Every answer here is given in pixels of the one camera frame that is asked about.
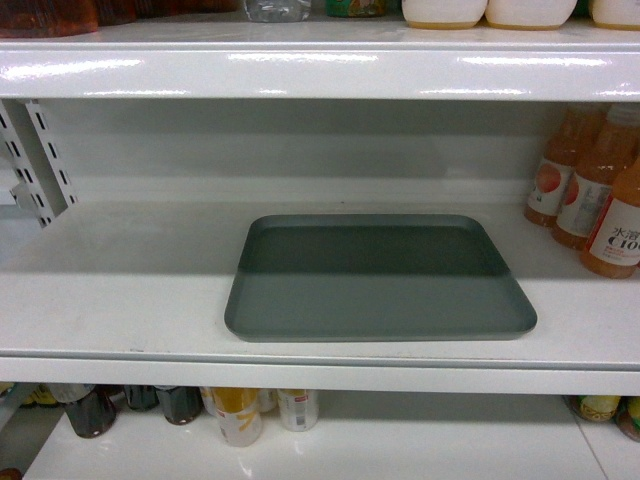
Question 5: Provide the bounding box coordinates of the grey silver rectangular tray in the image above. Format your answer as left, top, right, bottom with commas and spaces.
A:
224, 214, 537, 342

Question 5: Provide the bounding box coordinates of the white metal shelf unit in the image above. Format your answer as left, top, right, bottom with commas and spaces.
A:
1, 12, 639, 479

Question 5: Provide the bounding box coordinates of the white can with label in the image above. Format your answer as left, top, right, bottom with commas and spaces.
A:
277, 389, 319, 432

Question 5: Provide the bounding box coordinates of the yellow white can front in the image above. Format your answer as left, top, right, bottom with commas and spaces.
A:
213, 387, 262, 447

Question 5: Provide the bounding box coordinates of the dark drink bottle right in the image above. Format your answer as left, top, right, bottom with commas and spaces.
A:
155, 386, 203, 425

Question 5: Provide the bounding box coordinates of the dark drink bottle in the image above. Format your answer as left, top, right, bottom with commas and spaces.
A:
123, 385, 159, 411
60, 384, 116, 439
155, 386, 203, 425

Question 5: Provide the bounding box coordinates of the green label bottle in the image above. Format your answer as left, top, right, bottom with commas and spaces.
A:
325, 0, 388, 17

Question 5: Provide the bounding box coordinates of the clear water bottle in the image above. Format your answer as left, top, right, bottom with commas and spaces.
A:
244, 0, 311, 23

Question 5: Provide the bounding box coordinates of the dark drink bottle middle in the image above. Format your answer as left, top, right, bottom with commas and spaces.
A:
123, 385, 159, 411

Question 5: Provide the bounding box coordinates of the white tub left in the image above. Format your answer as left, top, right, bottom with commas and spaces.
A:
402, 0, 488, 30

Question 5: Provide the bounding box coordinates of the white tub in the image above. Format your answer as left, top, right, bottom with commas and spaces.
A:
589, 0, 639, 30
485, 0, 578, 30
402, 0, 488, 30

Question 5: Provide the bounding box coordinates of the orange juice bottle back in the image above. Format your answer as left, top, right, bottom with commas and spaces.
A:
524, 103, 604, 227

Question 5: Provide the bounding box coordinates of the orange juice bottle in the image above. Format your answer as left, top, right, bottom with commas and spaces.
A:
524, 103, 604, 227
580, 159, 639, 279
552, 103, 639, 250

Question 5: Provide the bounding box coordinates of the dark drink bottle left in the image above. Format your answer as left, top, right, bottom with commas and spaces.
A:
60, 384, 116, 439

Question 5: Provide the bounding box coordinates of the orange juice bottle front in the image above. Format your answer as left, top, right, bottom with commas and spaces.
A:
580, 159, 639, 279

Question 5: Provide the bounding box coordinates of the white tub middle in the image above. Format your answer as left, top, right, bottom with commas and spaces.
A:
485, 0, 578, 30

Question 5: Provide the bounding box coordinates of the orange juice bottle middle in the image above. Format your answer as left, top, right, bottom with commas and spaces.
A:
552, 103, 639, 250

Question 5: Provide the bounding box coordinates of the yellow green snack jar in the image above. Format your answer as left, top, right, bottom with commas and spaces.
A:
565, 395, 622, 423

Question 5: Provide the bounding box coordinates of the white tub right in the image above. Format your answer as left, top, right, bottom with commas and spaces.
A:
589, 0, 639, 30

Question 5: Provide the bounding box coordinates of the dark red package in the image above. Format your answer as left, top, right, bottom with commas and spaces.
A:
1, 0, 99, 38

